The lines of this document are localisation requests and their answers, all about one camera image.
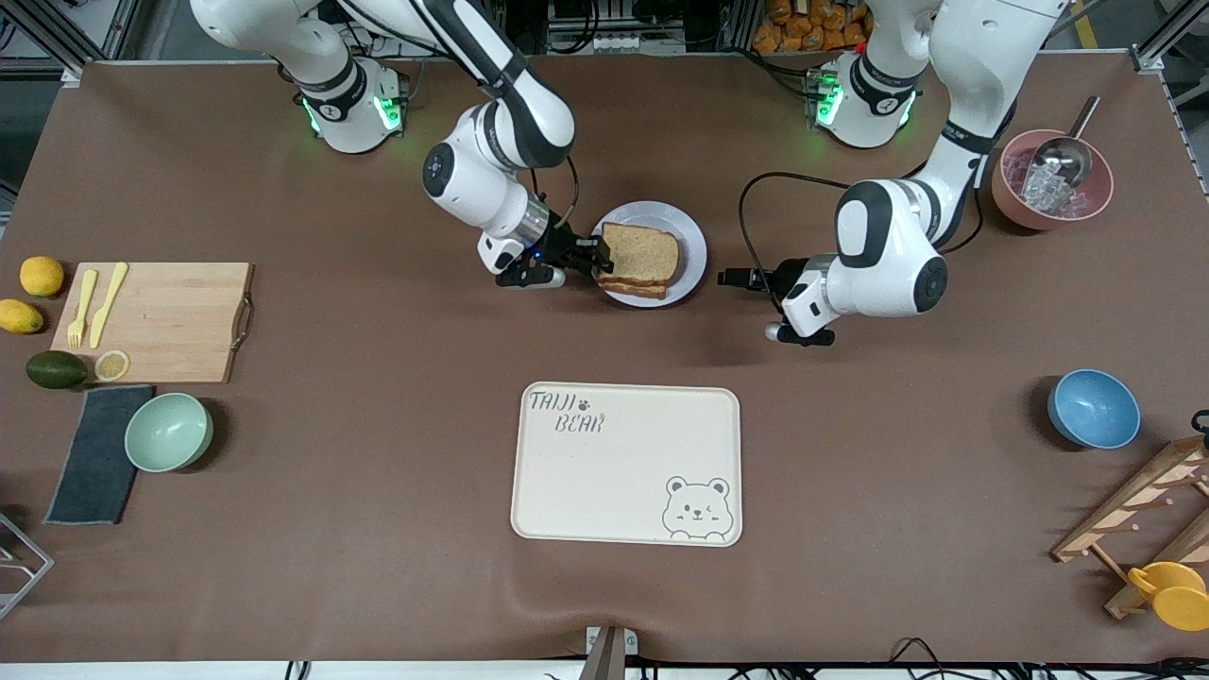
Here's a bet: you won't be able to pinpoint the plain brown bread slice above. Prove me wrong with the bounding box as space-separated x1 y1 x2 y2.
599 222 681 286

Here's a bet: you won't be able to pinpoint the white round plate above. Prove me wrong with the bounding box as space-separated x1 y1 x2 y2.
590 200 708 309

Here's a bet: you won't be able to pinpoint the cream bear print tray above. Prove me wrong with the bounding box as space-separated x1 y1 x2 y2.
511 382 743 548

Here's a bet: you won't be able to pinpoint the grey power strip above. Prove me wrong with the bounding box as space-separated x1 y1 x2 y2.
548 26 636 54

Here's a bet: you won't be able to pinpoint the pink bowl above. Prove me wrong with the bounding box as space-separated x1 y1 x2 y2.
991 128 1115 232

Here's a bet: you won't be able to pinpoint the orange snack pile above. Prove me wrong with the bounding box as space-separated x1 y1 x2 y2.
753 0 875 53

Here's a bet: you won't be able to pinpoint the clear ice cubes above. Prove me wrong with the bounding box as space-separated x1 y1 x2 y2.
1001 151 1097 220

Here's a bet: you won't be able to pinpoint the white power strip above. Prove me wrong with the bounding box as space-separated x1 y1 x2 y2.
345 19 445 60

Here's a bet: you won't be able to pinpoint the metal scoop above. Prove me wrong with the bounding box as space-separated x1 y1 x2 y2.
1020 94 1102 190

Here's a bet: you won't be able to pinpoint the blue bowl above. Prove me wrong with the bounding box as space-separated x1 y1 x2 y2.
1047 368 1142 451

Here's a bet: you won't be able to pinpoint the metal table clamp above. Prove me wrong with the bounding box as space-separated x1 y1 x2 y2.
578 625 639 680

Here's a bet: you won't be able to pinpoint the wooden cutting board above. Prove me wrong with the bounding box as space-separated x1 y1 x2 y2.
50 262 255 385

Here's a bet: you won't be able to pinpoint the wooden cup rack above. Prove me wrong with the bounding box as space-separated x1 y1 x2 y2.
1051 434 1209 621

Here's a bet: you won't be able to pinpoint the mint green bowl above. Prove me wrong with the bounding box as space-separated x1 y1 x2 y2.
125 392 214 474

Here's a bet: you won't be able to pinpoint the yellow plastic knife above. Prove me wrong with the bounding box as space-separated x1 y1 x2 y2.
89 262 130 349

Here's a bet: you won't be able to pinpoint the yellow plastic fork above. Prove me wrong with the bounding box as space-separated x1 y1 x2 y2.
66 269 99 349

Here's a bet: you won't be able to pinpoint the yellow cup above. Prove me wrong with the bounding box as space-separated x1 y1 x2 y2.
1127 561 1209 633

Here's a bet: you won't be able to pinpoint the grey cloth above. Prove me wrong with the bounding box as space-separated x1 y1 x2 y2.
43 384 155 526

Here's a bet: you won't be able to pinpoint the round yellow lemon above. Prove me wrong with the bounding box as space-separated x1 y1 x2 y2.
20 256 66 298

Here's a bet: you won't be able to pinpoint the green avocado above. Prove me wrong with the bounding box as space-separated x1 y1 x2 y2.
26 350 89 390

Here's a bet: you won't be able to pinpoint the oval yellow lemon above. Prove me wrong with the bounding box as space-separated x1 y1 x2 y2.
0 298 45 335

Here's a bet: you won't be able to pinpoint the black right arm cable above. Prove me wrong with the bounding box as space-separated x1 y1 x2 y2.
529 156 580 232

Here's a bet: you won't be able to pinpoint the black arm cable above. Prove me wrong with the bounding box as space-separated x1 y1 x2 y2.
529 156 580 232
739 172 851 313

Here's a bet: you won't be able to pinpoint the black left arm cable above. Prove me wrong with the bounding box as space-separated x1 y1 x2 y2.
739 172 851 313

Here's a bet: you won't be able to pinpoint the aluminium frame strut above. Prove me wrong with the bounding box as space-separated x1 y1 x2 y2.
0 0 143 88
1132 0 1209 75

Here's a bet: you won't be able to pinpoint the metal wire rack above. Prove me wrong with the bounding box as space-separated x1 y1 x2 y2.
0 510 55 621

